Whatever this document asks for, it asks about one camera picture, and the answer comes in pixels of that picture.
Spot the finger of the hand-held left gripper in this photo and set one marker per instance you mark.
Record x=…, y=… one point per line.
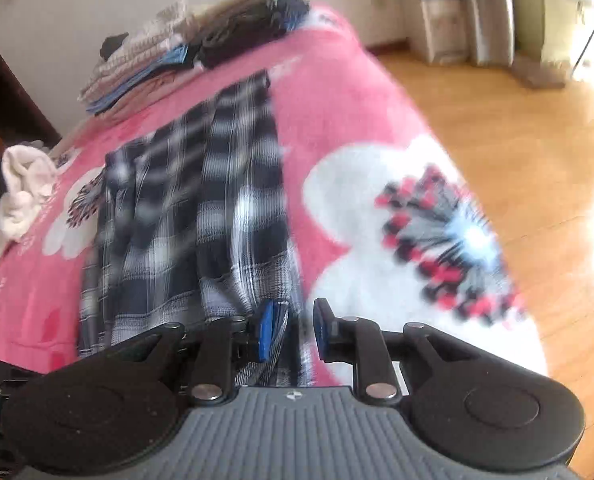
x=7, y=370

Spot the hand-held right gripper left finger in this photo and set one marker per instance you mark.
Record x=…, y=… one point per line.
x=266, y=332

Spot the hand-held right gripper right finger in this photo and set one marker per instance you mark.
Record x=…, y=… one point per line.
x=321, y=332

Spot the dark plaid pants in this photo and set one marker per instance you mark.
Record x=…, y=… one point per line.
x=187, y=220

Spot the stack of light folded clothes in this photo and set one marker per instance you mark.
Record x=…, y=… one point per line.
x=137, y=70

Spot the cream fleece garment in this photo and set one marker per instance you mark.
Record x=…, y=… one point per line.
x=24, y=195

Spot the pink floral blanket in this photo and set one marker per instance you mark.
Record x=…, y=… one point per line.
x=357, y=125

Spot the brown wooden cabinet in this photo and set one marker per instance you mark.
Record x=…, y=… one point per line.
x=7, y=90

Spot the white water dispenser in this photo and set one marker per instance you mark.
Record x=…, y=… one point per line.
x=444, y=30

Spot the brown floor mat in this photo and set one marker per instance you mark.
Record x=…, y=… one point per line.
x=539, y=74

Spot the beige curtain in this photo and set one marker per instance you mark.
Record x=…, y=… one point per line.
x=489, y=10

